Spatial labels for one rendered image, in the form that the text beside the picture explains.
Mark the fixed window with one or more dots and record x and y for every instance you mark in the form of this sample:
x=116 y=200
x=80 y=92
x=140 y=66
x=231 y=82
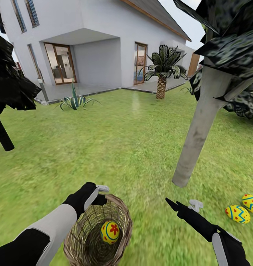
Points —
x=36 y=63

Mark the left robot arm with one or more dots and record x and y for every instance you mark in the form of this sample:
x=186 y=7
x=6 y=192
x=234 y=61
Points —
x=38 y=243

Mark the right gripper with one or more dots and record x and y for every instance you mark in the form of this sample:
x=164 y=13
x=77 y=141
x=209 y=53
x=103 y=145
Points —
x=189 y=215

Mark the wicker basket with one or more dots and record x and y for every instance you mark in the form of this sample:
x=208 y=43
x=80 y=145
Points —
x=80 y=257

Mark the door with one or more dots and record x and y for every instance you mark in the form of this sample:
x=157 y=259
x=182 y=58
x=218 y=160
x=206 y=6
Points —
x=60 y=61
x=139 y=63

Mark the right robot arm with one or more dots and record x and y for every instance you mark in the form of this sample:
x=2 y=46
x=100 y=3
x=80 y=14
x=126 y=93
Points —
x=228 y=249

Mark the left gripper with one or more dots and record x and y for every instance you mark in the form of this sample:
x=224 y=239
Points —
x=100 y=201

